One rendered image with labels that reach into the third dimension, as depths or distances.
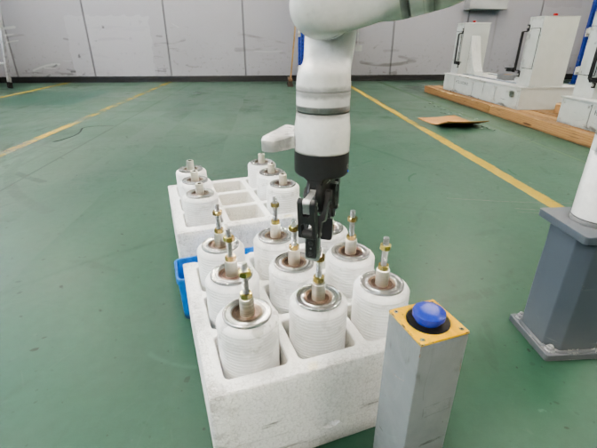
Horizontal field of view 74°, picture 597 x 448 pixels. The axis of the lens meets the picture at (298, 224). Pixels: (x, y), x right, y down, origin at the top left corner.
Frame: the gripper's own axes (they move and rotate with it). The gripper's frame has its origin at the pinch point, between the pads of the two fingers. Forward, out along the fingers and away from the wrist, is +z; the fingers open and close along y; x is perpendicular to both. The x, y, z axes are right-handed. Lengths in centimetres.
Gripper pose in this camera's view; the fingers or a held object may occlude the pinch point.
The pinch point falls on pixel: (319, 241)
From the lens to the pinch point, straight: 60.0
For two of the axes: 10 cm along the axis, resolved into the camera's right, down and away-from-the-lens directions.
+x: -9.4, -1.4, 3.0
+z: 0.0, 9.1, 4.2
